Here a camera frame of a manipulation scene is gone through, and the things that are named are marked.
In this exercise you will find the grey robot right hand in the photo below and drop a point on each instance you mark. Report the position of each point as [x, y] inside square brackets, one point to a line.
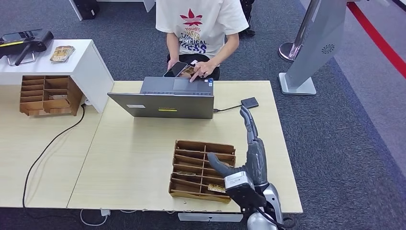
[257, 162]

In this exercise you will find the person's right hand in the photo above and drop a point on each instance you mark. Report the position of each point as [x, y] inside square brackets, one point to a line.
[172, 63]

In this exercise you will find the person's left hand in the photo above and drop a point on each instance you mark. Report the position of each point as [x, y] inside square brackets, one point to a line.
[204, 68]

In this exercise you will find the dark smartphone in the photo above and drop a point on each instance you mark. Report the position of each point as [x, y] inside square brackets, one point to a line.
[175, 69]

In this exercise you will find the person's left forearm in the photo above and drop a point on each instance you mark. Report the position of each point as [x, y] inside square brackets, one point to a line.
[226, 47]

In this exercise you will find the person's right forearm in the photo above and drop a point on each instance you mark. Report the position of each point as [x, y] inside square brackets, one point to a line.
[173, 47]

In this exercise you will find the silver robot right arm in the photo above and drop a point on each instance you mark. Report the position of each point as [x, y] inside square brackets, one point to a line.
[272, 200]

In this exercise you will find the person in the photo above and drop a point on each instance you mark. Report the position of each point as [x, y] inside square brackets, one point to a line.
[203, 35]

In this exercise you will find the wooden card organizer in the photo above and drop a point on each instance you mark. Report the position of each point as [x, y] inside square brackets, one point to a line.
[47, 95]
[190, 146]

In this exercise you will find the grey laptop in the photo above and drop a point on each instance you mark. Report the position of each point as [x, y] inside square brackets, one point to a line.
[158, 106]

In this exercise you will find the black square USB device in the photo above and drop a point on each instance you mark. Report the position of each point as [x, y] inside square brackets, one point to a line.
[250, 103]

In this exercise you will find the black humanoid robot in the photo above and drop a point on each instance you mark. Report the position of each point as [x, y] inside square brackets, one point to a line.
[250, 19]

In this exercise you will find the white bar under table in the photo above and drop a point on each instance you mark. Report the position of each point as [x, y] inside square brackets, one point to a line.
[209, 217]

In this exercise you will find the white desk shelf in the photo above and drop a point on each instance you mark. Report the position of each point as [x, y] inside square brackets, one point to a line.
[88, 66]

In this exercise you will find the white plug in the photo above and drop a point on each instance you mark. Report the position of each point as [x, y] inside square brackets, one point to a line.
[88, 102]

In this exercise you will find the black box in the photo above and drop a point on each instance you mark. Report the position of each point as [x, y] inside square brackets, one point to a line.
[85, 8]

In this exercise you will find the stack of yellow cards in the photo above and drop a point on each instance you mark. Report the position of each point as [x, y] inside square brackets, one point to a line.
[62, 53]

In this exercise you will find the grey kiosk stand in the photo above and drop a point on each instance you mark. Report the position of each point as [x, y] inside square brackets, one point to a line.
[317, 41]

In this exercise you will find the black device with metal stand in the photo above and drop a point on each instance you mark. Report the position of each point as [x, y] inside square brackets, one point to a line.
[31, 43]

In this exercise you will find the white power adapter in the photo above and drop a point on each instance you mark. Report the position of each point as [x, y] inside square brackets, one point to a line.
[105, 212]

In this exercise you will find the red barrier belt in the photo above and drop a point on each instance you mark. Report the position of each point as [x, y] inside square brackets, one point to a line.
[377, 38]

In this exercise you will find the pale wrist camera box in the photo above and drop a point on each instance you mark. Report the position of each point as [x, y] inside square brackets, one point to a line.
[238, 181]

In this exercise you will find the chrome stanchion post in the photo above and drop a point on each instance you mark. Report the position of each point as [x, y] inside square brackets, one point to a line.
[287, 50]

